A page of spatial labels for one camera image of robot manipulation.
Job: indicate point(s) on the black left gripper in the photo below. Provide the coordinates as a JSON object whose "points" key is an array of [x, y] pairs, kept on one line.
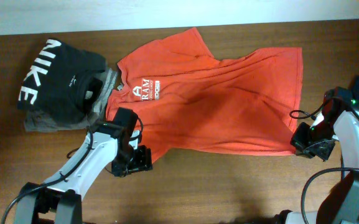
{"points": [[144, 161]]}

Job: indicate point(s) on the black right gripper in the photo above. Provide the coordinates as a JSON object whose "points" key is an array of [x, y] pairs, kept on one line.
{"points": [[297, 140]]}

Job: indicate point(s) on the orange red t-shirt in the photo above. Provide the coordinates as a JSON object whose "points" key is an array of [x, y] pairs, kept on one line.
{"points": [[188, 99]]}

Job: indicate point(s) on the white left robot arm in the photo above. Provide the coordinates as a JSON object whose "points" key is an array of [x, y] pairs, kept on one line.
{"points": [[63, 192]]}

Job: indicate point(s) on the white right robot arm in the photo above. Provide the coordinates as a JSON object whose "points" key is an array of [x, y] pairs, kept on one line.
{"points": [[339, 125]]}

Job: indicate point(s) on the grey folded garment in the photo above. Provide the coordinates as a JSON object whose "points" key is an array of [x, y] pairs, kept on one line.
{"points": [[40, 121]]}

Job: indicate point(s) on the black Nike garment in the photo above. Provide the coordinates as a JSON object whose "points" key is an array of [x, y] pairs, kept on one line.
{"points": [[62, 81]]}

